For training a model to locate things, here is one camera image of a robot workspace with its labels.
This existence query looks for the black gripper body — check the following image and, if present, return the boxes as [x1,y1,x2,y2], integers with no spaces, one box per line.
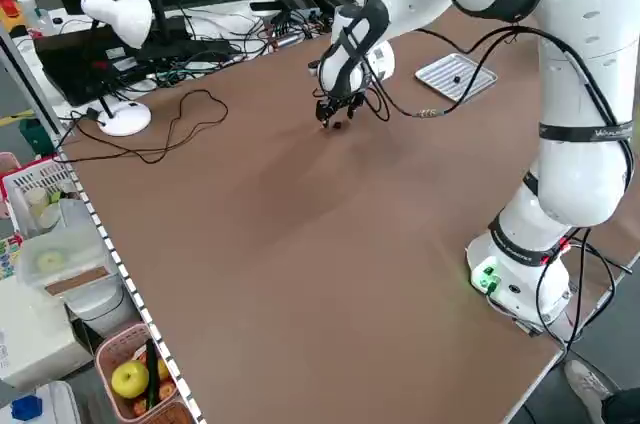
[314,90,366,118]

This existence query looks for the silver ridged metal tray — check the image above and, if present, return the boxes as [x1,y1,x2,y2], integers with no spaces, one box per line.
[414,52,499,105]

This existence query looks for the white desk lamp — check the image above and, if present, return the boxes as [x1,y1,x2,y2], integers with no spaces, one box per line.
[79,0,154,137]

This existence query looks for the black laptop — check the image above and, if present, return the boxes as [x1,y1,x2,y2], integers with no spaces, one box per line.
[33,26,156,106]

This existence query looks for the clear plastic container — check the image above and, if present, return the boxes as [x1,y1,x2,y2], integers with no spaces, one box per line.
[18,223,112,295]

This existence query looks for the green box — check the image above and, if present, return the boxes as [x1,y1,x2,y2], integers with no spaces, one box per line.
[18,116,57,158]

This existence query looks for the grey bin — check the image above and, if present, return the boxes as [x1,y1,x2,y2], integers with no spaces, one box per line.
[64,283,136,340]

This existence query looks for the white plastic basket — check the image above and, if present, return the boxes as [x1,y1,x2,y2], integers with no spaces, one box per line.
[1,158,76,238]

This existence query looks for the white plastic bottle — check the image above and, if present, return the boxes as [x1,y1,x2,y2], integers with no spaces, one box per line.
[16,0,40,25]

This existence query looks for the pink plastic basket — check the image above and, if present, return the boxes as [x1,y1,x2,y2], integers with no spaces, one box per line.
[94,322,187,423]

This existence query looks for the yellow green apple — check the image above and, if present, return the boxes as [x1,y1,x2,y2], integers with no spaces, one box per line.
[110,361,151,399]

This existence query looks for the white box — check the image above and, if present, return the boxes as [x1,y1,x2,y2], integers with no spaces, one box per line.
[0,283,94,388]

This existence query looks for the person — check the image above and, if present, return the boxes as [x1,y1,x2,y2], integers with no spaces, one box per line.
[563,358,640,424]

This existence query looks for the white plastic lid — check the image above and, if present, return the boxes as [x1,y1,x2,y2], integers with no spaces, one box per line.
[0,381,81,424]

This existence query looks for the blue plastic block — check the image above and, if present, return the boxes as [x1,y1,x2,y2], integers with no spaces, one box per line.
[10,395,42,420]

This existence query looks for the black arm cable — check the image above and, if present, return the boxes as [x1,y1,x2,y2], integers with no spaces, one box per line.
[344,18,636,185]

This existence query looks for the black lamp power cable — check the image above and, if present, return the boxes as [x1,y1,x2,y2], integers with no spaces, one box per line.
[64,88,230,166]

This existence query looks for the aluminium table edge rail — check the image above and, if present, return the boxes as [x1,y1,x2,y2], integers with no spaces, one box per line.
[54,143,207,424]

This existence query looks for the black base cable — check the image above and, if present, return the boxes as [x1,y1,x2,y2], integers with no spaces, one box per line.
[534,228,640,360]

